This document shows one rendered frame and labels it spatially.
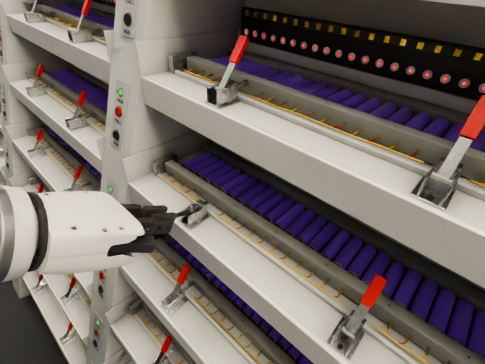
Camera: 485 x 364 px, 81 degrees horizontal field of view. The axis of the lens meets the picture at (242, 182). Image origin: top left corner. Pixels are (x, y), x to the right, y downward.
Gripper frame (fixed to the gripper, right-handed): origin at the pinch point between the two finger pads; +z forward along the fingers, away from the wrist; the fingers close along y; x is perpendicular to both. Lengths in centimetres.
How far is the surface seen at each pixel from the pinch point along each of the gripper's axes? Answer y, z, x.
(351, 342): 27.4, 7.6, -0.3
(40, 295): -67, 23, -75
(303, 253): 17.3, 10.9, 4.1
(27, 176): -86, 16, -34
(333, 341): 25.9, 5.6, -0.6
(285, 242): 14.4, 10.7, 4.0
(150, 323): -9.3, 19.2, -35.8
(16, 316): -77, 21, -94
